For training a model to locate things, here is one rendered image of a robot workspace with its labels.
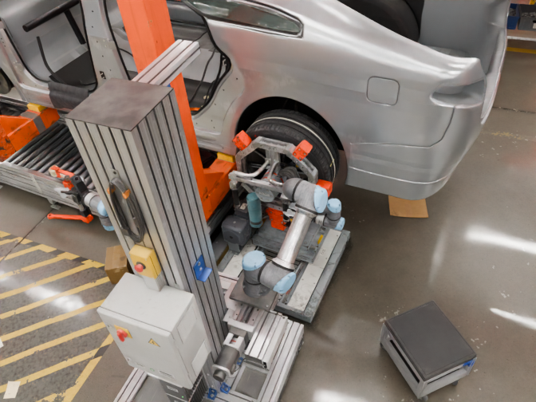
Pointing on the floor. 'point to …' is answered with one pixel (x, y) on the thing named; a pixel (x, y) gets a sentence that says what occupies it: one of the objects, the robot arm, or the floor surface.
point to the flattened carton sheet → (407, 207)
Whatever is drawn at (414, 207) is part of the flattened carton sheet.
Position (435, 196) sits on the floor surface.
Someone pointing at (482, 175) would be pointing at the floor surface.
